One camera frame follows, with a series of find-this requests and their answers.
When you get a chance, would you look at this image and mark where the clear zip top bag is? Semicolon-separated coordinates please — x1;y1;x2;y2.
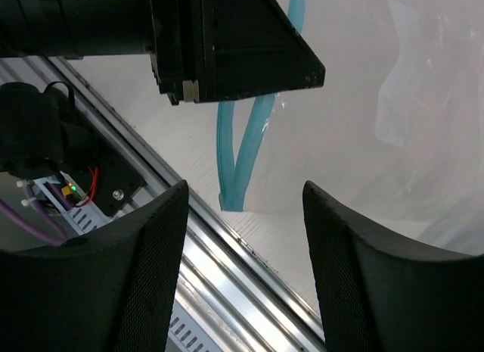
216;0;483;255

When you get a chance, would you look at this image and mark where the aluminium rail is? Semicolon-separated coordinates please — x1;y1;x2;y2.
1;58;324;351

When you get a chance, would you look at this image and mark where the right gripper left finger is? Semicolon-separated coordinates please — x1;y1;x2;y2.
0;179;190;352

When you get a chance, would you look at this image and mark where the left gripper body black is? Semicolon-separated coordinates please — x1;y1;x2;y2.
1;0;187;104

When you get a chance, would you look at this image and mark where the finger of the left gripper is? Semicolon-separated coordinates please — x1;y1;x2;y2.
196;0;325;103

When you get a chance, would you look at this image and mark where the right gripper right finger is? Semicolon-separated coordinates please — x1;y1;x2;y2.
302;182;483;351

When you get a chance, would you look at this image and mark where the white slotted cable duct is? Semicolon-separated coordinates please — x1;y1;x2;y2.
33;177;213;352

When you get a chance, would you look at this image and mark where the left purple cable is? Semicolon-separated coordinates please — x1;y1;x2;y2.
0;181;75;249

